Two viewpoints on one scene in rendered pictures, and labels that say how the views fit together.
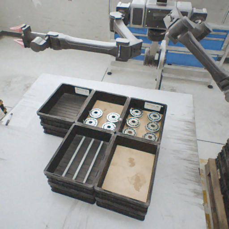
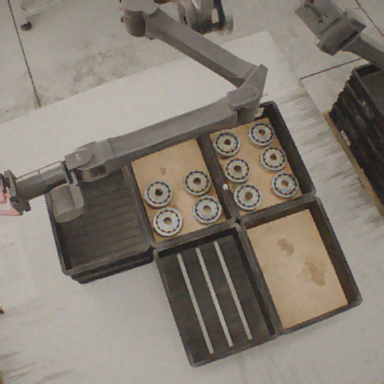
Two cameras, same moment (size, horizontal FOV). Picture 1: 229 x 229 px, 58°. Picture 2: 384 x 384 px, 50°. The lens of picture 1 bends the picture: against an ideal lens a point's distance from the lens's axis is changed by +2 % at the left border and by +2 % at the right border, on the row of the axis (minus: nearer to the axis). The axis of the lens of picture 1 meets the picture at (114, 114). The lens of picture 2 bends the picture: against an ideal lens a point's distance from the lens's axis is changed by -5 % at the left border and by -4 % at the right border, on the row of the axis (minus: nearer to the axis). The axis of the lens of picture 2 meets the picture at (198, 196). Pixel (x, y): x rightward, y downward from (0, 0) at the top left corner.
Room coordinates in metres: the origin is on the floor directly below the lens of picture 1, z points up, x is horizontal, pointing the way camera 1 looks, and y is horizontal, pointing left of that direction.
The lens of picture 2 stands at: (0.64, 0.37, 2.31)
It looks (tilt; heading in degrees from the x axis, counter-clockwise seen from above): 70 degrees down; 320
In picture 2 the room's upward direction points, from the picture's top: 5 degrees clockwise
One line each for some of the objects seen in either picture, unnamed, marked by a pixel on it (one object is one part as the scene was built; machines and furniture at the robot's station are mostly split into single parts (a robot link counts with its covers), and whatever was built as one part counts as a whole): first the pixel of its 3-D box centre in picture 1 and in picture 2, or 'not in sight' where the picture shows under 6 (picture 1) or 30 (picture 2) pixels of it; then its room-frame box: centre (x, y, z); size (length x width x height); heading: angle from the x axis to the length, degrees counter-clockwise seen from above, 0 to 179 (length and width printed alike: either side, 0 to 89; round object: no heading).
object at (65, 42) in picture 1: (89, 45); (166, 133); (1.04, 0.15, 1.45); 0.43 x 0.06 x 0.11; 79
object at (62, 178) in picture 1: (82, 151); (215, 293); (0.73, 0.19, 0.92); 0.40 x 0.30 x 0.02; 164
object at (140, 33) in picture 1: (137, 42); not in sight; (2.93, -0.31, 0.60); 0.72 x 0.03 x 0.56; 79
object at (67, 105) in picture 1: (68, 106); (95, 212); (1.19, 0.37, 0.87); 0.40 x 0.30 x 0.11; 164
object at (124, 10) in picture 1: (121, 17); not in sight; (1.46, -0.03, 1.45); 0.09 x 0.08 x 0.12; 79
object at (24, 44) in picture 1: (21, 38); (1, 202); (1.11, 0.53, 1.44); 0.09 x 0.07 x 0.07; 79
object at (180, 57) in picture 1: (193, 48); not in sight; (2.78, -1.10, 0.60); 0.72 x 0.03 x 0.56; 79
